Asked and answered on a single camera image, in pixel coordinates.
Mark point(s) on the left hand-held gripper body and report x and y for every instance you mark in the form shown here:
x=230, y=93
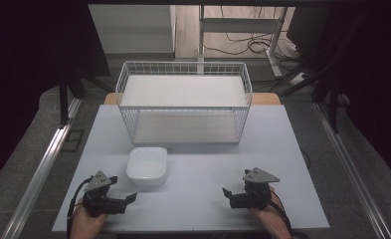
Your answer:
x=98, y=200

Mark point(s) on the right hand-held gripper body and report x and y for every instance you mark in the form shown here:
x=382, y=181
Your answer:
x=254, y=195

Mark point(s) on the white rectangular dish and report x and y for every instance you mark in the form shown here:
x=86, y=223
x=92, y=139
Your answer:
x=146, y=166

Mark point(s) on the person's left hand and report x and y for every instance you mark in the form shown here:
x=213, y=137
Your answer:
x=85, y=225

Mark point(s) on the person's right hand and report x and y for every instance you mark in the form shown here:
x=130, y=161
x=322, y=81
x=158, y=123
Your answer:
x=271, y=220

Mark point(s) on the wooden table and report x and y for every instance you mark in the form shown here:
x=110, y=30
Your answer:
x=266, y=98

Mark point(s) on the black metal stand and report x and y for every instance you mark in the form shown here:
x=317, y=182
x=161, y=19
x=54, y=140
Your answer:
x=63, y=99
x=332, y=99

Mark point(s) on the white power strip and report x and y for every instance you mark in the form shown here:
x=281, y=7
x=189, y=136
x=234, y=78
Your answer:
x=297, y=79

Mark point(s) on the dark curtain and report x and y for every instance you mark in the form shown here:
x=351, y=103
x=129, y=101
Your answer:
x=27, y=66
x=372, y=66

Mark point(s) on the aluminium rail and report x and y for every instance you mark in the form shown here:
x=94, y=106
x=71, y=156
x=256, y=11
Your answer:
x=40, y=169
x=350, y=169

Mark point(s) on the white desk frame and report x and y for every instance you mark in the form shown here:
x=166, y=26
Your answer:
x=239, y=25

